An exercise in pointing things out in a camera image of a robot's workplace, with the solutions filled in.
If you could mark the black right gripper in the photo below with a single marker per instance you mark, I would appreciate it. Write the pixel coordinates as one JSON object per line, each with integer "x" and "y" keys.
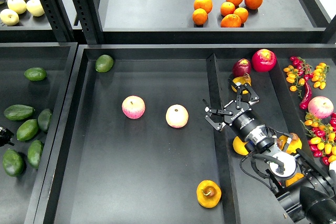
{"x": 239, "y": 116}

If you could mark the dark green avocado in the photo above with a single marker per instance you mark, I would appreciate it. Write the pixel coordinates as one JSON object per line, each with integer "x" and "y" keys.
{"x": 18, "y": 112}
{"x": 13, "y": 163}
{"x": 44, "y": 119}

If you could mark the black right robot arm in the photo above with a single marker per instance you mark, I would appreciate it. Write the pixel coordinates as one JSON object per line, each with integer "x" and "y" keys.
{"x": 302, "y": 188}

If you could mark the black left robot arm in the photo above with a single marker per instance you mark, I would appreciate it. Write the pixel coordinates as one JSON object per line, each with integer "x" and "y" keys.
{"x": 6, "y": 137}

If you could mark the yellow pear under gripper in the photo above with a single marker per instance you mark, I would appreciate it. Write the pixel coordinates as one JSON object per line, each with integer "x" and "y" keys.
{"x": 240, "y": 81}

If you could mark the yellow pear with brown stem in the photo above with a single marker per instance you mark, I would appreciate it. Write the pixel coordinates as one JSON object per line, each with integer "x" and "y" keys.
{"x": 293, "y": 146}

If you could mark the yellow pear lower right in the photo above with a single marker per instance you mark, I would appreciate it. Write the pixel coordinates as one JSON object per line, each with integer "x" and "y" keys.
{"x": 294, "y": 179}

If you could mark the green avocado tray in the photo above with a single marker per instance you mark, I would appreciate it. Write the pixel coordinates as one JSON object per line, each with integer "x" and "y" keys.
{"x": 104, "y": 63}
{"x": 35, "y": 74}

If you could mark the dark green avocado upright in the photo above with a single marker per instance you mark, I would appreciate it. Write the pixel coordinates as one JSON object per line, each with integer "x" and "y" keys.
{"x": 44, "y": 119}

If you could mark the green avocado left tray top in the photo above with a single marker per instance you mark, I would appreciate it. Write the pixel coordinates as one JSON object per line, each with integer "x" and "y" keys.
{"x": 35, "y": 74}

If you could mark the green avocado left bottom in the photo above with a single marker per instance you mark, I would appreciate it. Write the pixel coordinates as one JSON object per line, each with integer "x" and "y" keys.
{"x": 34, "y": 153}

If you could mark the green avocado left middle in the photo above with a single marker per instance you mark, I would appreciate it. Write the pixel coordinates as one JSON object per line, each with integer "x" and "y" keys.
{"x": 27, "y": 130}

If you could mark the pale yellow pear right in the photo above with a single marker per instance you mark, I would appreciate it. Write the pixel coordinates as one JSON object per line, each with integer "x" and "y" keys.
{"x": 35, "y": 8}

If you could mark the pale yellow pear front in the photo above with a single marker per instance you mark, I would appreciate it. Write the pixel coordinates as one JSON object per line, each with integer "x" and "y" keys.
{"x": 9, "y": 17}

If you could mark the dark red apple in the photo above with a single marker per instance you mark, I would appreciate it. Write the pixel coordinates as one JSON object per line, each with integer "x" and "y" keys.
{"x": 241, "y": 67}

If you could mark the bright red apple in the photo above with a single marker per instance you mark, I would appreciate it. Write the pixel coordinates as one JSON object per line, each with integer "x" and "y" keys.
{"x": 263, "y": 60}

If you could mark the pale pink apple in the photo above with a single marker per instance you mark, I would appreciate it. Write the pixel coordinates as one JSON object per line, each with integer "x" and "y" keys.
{"x": 177, "y": 116}

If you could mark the red chili pepper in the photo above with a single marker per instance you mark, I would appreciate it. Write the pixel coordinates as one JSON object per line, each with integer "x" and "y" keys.
{"x": 307, "y": 97}

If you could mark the cherry tomato bunch top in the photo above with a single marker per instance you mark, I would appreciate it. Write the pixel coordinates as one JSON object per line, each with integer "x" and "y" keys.
{"x": 300, "y": 72}

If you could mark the cherry tomato bunch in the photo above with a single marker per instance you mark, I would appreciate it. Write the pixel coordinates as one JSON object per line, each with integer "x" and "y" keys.
{"x": 300, "y": 72}
{"x": 321, "y": 137}

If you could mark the black metal tray divider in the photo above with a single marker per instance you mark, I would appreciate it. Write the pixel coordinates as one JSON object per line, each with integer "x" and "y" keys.
{"x": 223, "y": 155}

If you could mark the pink apple right tray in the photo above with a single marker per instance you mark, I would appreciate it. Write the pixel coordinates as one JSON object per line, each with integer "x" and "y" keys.
{"x": 320, "y": 107}

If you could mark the cherry tomato bunch bottom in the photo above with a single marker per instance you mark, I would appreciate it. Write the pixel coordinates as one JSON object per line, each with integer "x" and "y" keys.
{"x": 321, "y": 137}

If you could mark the orange front bottom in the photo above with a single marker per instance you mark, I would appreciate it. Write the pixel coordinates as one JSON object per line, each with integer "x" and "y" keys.
{"x": 231, "y": 20}

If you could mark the orange right small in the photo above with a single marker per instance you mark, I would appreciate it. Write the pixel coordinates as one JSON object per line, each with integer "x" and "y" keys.
{"x": 242, "y": 13}

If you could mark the orange small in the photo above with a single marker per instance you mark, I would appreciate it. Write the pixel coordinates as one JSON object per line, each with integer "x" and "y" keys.
{"x": 242, "y": 13}
{"x": 227, "y": 8}

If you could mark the orange far left bottom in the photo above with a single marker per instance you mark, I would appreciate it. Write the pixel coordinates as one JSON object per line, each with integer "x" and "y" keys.
{"x": 199, "y": 16}

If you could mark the pink red apple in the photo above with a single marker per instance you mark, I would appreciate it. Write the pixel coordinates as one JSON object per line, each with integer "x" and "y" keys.
{"x": 133, "y": 107}

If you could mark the orange centre small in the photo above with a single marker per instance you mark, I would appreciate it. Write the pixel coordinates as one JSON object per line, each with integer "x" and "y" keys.
{"x": 227, "y": 8}

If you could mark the black centre tray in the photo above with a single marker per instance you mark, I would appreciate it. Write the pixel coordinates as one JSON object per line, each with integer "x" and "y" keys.
{"x": 108, "y": 168}

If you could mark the black tray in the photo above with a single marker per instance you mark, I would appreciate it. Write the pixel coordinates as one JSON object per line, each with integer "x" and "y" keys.
{"x": 20, "y": 195}
{"x": 108, "y": 168}

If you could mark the orange far left top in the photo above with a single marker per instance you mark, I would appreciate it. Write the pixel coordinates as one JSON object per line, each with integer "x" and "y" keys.
{"x": 206, "y": 5}

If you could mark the black upper shelf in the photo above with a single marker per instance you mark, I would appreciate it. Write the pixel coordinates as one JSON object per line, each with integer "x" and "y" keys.
{"x": 170, "y": 22}

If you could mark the black left tray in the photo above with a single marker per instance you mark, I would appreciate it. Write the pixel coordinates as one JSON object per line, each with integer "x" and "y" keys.
{"x": 20, "y": 195}

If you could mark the black shelf upright post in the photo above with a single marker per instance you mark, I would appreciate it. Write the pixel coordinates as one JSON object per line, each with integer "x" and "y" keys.
{"x": 89, "y": 18}

